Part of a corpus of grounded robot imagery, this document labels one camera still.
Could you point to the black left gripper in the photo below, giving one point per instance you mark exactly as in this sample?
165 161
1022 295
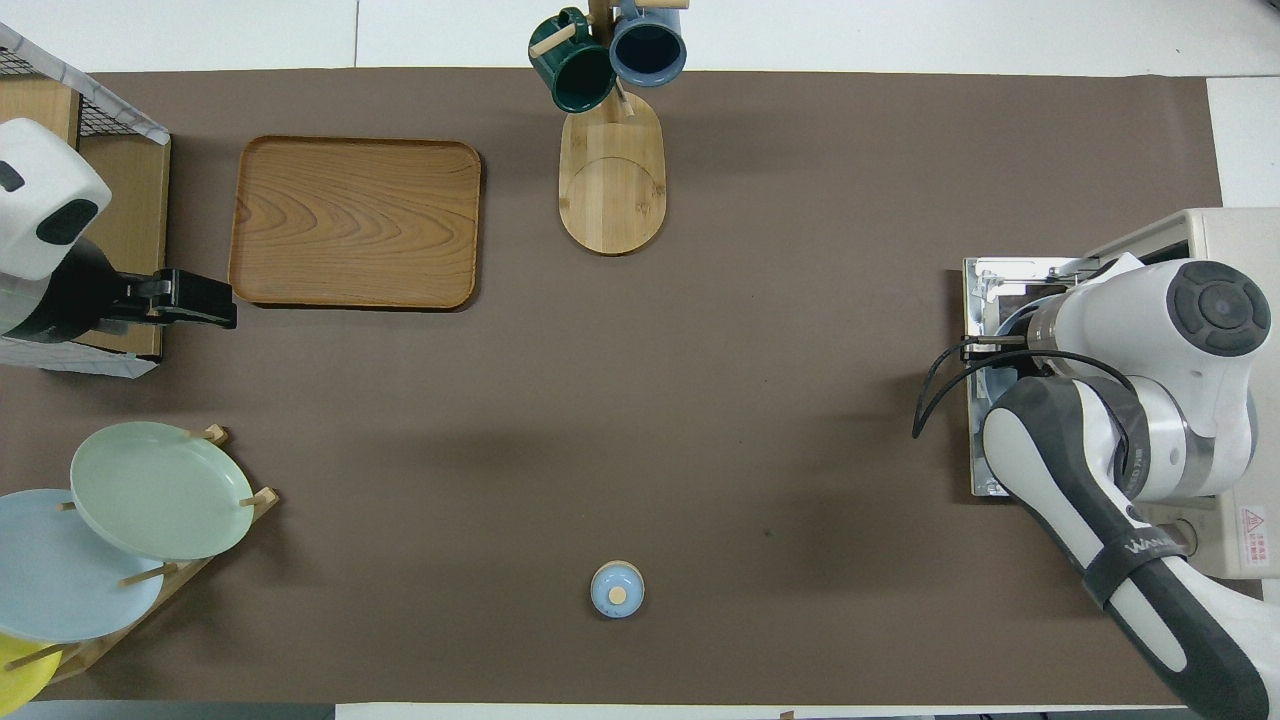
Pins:
110 300

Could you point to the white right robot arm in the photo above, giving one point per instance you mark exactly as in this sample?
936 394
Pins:
1200 320

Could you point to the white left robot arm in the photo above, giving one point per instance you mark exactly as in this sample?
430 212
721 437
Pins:
40 180

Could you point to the white toaster oven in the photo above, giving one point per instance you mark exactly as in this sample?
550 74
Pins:
1230 235

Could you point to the two-tier wooden shelf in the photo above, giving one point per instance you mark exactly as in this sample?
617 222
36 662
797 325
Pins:
140 220

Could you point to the white marbled side panel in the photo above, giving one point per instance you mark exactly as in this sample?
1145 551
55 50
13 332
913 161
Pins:
80 360

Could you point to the rectangular wooden tray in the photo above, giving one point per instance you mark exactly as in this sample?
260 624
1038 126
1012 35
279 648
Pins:
355 220

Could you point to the light green plate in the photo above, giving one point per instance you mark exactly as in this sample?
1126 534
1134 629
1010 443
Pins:
160 490

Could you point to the wooden plate rack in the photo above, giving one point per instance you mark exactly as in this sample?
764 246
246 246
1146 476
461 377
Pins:
262 497

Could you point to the light blue racked plate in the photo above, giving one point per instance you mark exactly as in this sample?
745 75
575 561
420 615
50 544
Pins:
60 580

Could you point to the yellow plate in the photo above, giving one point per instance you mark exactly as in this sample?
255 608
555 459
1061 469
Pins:
20 680

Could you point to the wooden mug tree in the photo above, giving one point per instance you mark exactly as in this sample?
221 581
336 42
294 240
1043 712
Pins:
612 190

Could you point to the dark green mug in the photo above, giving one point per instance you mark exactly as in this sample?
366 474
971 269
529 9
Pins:
575 75

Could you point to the blue dome bell wooden knob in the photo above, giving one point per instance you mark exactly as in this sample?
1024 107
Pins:
617 590

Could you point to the brown table mat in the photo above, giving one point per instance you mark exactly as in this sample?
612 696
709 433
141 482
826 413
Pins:
700 400

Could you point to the blue mug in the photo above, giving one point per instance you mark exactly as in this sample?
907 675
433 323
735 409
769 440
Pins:
648 50

